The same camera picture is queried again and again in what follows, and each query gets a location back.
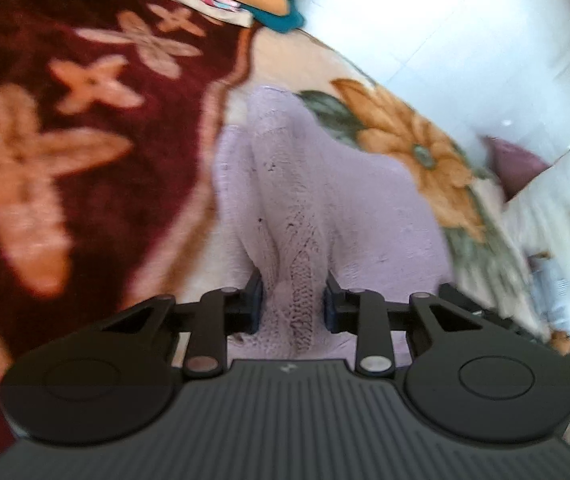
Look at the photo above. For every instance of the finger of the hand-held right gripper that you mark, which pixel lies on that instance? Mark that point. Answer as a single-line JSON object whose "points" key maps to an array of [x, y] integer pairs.
{"points": [[485, 310]]}

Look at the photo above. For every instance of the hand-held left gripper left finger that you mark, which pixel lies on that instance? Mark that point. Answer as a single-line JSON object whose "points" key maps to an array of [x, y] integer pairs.
{"points": [[256, 305]]}

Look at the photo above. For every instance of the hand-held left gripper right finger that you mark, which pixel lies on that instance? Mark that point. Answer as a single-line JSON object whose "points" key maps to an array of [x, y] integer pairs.
{"points": [[330, 307]]}

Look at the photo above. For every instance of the lilac knitted sweater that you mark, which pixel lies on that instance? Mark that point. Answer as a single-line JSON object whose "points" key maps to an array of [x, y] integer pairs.
{"points": [[325, 210]]}

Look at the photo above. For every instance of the mauve pillow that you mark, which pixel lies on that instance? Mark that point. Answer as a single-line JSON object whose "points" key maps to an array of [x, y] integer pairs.
{"points": [[515, 165]]}

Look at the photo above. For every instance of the maroon floral plush blanket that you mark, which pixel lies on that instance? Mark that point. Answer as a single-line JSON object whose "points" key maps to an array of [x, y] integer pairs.
{"points": [[90, 160]]}

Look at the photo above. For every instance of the teal folded cloth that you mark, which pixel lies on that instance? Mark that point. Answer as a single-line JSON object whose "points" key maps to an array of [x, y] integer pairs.
{"points": [[280, 19]]}

